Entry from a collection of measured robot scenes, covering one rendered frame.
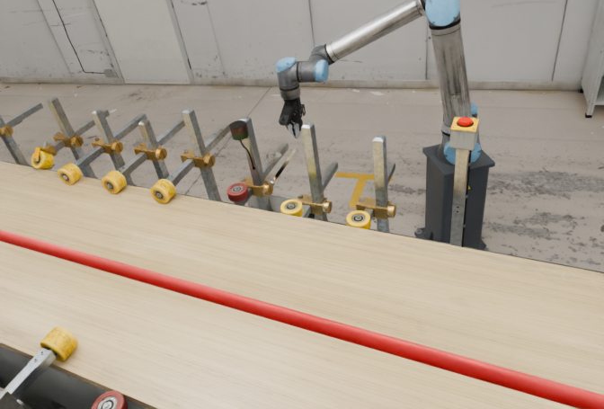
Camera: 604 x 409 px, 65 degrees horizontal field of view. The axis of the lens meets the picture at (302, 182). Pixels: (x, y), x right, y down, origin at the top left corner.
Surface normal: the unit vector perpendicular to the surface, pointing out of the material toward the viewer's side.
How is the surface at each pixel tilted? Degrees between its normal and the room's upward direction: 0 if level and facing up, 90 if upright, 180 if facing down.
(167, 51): 90
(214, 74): 90
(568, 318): 0
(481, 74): 90
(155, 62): 91
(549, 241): 0
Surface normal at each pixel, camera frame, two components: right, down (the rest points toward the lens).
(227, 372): -0.14, -0.80
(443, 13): -0.25, 0.49
